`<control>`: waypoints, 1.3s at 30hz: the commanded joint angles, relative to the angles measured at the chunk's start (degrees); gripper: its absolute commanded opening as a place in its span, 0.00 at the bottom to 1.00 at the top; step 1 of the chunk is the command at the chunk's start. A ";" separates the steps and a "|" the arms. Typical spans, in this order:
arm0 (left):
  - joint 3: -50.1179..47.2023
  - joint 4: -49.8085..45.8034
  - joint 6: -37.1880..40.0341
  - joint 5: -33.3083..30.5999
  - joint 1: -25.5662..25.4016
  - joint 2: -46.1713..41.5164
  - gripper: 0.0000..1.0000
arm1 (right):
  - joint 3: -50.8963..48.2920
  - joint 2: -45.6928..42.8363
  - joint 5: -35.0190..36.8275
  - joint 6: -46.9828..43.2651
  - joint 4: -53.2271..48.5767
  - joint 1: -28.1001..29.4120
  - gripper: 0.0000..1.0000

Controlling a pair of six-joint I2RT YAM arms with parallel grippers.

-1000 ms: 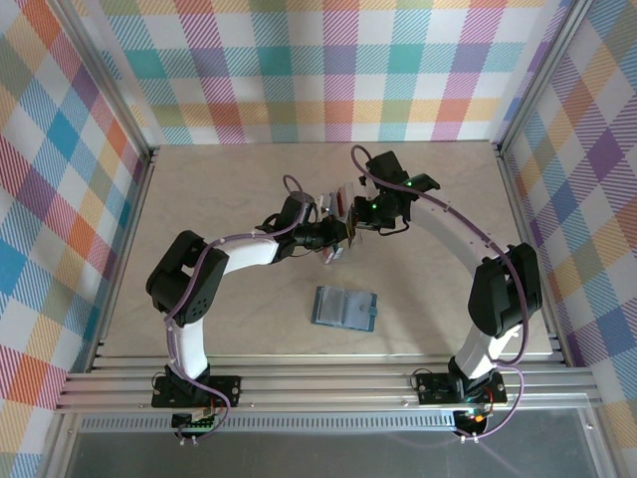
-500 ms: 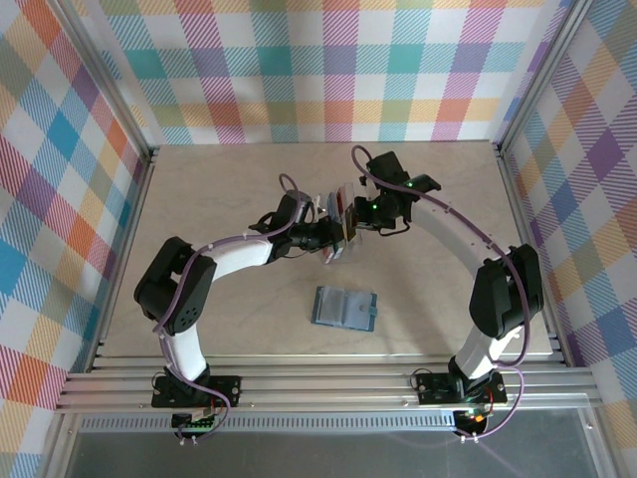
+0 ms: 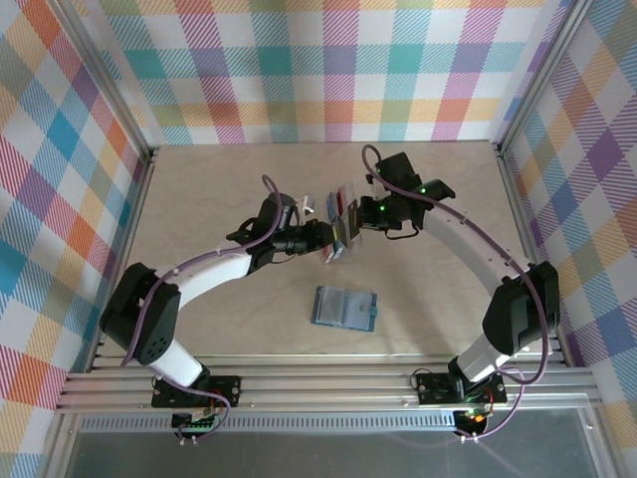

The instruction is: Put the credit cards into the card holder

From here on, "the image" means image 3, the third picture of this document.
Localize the clear acrylic card stand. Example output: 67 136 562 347
322 181 364 265

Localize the teal card holder wallet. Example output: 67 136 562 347
309 284 379 333

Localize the green terminal controller board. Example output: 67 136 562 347
171 408 223 442

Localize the grey metal base panel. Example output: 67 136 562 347
63 407 601 478

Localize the orange connector controller board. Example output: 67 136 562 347
455 405 494 437

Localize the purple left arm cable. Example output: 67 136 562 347
121 173 286 444

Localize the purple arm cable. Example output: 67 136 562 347
360 143 552 442
121 173 286 444

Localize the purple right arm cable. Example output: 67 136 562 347
360 143 552 442

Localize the aluminium table side rail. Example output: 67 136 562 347
87 148 160 374
495 141 568 367

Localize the aluminium frame cross rail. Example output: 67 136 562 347
53 354 604 413

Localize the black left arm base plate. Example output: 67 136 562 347
150 373 244 409

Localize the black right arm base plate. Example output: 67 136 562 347
414 370 509 407

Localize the perforated grey cable duct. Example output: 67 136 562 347
79 416 459 435

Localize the aluminium frame post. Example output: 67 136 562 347
47 0 160 168
491 0 594 158

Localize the aluminium frame leg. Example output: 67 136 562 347
42 412 81 478
581 405 616 478

